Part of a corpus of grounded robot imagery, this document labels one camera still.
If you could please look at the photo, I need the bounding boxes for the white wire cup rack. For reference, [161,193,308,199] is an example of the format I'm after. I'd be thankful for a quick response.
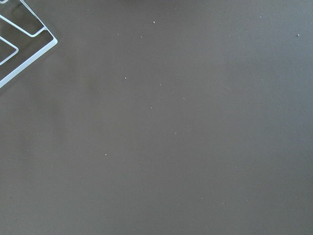
[0,0,58,87]

